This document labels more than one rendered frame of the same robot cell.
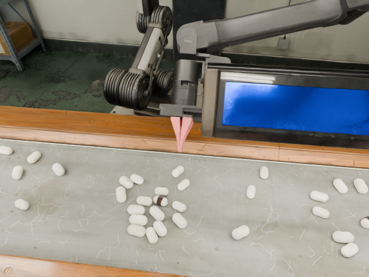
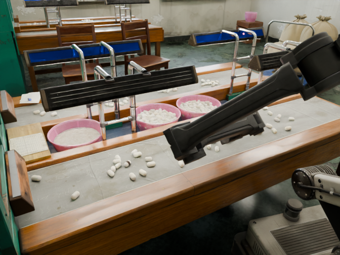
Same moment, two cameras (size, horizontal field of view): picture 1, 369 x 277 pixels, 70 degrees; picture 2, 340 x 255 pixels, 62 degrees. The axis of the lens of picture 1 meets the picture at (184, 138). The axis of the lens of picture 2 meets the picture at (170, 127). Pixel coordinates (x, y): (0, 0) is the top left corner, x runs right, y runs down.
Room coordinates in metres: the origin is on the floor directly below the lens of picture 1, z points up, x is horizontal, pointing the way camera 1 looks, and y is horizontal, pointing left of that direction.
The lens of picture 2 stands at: (1.16, -0.81, 1.47)
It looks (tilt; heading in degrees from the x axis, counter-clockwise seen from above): 29 degrees down; 144
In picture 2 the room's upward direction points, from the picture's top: 1 degrees clockwise
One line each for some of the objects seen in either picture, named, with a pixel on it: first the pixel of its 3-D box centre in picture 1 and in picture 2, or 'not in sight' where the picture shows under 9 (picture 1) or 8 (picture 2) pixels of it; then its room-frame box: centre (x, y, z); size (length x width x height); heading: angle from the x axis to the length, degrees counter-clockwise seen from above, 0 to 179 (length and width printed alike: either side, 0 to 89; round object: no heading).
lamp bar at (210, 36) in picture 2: not in sight; (229, 35); (-0.23, 0.70, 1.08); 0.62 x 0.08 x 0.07; 84
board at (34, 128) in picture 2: not in sight; (27, 141); (-0.10, -0.68, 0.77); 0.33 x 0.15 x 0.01; 174
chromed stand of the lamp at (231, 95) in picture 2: not in sight; (234, 64); (-0.15, 0.69, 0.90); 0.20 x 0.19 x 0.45; 84
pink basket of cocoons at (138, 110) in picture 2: not in sight; (157, 120); (-0.03, -0.03, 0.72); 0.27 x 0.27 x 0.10
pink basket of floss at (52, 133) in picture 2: not in sight; (77, 139); (-0.08, -0.47, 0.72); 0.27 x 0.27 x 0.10
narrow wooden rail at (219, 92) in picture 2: not in sight; (168, 105); (-0.17, 0.15, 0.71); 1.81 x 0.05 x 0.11; 84
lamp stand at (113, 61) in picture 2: not in sight; (96, 87); (-0.26, -0.27, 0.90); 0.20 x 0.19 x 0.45; 84
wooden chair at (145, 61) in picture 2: not in sight; (146, 60); (-1.89, 1.03, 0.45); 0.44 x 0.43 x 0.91; 100
